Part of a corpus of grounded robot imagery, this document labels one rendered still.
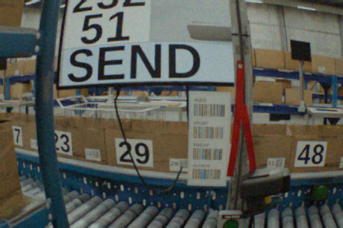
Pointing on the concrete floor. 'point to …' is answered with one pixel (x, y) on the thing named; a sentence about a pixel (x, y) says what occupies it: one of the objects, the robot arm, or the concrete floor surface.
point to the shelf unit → (34, 219)
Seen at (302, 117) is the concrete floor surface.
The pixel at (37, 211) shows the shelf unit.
